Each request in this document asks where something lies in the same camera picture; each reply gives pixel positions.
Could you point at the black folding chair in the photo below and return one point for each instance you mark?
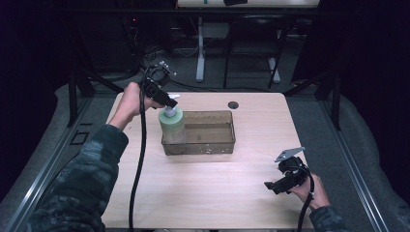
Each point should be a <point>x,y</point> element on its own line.
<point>254,35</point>

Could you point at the green pump bottle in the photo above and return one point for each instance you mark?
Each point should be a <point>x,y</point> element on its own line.
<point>172,124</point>

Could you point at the person's left hand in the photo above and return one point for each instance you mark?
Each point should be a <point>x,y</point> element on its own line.
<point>129,104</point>

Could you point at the black metal stand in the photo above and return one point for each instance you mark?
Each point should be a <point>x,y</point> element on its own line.
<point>73,96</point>
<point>336,103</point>

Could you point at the dark computer tower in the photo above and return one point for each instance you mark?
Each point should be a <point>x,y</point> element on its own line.
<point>132,42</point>

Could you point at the person's right hand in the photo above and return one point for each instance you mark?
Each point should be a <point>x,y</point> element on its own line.
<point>314,191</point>

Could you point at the black object on desk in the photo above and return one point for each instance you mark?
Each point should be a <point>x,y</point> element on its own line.
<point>235,2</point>

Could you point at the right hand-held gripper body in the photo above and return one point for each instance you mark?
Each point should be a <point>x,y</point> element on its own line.
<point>293,170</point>

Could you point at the brown translucent plastic box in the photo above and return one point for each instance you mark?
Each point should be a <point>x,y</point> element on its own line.
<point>209,135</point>

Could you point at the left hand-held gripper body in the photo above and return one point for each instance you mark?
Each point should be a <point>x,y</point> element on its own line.
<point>156,80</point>

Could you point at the white desk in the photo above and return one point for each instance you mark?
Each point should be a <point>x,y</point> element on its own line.
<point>200,48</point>

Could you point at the aluminium floor rail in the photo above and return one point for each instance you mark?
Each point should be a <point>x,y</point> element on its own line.
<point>42,174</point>
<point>357,174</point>

